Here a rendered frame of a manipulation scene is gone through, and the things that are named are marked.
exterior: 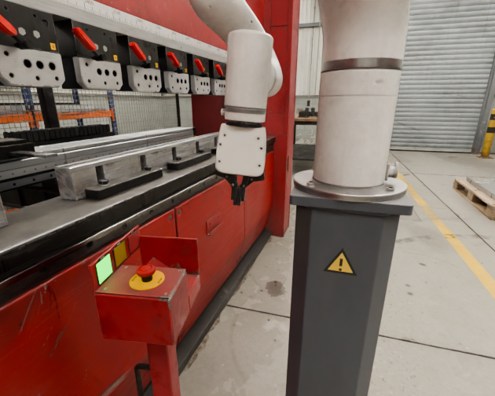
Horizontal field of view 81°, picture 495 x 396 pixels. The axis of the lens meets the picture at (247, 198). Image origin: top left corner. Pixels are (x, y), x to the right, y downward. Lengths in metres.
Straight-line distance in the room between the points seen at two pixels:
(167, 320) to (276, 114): 1.94
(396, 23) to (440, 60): 7.68
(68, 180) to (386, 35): 0.81
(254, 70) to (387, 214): 0.33
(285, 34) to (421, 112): 6.04
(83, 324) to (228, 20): 0.79
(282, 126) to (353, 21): 1.91
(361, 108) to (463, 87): 7.83
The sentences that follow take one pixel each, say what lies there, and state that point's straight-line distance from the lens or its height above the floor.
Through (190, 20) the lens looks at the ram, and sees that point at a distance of 1.46.
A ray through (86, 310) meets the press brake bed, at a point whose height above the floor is 0.63.
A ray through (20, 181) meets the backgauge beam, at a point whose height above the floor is 0.90.
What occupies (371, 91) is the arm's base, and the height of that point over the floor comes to 1.16.
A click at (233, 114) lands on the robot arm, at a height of 1.12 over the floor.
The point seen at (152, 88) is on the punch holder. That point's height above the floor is 1.19.
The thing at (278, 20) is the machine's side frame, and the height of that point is 1.69.
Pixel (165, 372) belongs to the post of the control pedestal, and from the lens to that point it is 0.87.
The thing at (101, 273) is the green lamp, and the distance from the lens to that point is 0.68.
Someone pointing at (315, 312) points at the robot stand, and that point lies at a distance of 0.57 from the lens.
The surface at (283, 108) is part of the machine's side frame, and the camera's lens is 2.35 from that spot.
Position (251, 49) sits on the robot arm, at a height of 1.23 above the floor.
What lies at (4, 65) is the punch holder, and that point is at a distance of 0.83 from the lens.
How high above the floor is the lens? 1.14
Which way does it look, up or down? 18 degrees down
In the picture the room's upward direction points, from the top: straight up
